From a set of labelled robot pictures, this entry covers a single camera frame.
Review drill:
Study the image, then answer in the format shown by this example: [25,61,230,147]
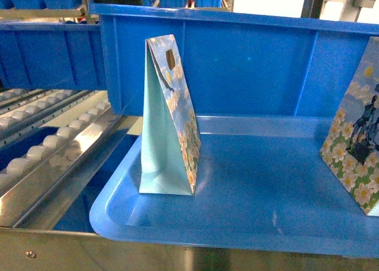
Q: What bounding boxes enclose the large blue plastic tote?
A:
[89,3,378,258]

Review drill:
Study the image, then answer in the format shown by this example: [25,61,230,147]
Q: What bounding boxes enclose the blue tote behind left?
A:
[1,21,106,90]

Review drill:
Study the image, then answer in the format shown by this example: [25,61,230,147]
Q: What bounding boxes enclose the flower gift bag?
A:
[320,37,378,217]
[139,34,201,196]

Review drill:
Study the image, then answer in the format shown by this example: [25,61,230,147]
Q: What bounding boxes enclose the steel roller conveyor rack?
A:
[1,90,140,231]

